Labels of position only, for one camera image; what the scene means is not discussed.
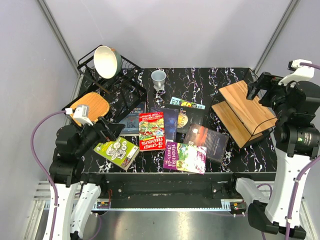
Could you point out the wooden wire shelf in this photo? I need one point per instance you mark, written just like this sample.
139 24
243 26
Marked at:
247 121

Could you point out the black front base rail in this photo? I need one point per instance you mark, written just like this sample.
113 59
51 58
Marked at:
165 190

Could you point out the grey mug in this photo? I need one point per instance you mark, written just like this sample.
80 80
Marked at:
158 78

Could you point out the white green bowl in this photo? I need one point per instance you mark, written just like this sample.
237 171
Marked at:
107 62

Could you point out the purple 117-storey treehouse book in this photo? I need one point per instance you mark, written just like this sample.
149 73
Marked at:
185 158

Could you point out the black wire dish rack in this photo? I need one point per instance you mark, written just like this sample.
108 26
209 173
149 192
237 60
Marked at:
123 92

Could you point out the woven orange mat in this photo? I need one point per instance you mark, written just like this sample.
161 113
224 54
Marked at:
97 105

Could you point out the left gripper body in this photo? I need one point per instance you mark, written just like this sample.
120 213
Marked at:
105 134

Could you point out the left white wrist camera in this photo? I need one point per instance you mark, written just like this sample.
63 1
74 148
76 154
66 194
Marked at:
79 115

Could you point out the blue 1984 book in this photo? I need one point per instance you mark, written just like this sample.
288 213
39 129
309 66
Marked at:
131 121

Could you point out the dark blue galaxy book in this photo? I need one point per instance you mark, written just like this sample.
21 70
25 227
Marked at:
170 122

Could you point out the lime green cartoon book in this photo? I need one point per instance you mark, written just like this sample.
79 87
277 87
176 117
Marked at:
120 152

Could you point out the red 13-storey treehouse book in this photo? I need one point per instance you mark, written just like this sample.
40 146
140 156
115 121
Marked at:
151 131

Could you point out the black moon and sixpence book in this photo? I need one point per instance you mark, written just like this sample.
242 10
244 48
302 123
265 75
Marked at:
187 116

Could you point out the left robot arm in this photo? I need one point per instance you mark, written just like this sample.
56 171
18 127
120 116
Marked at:
74 193

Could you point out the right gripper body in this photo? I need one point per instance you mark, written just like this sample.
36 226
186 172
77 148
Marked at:
274 91

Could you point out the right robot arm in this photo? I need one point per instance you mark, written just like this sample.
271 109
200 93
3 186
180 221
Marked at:
294 103

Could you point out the light blue treehouse book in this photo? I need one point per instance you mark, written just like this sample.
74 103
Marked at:
185 103

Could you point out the dark tale of cities book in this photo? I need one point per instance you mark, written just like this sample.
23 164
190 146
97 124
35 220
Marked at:
215 142

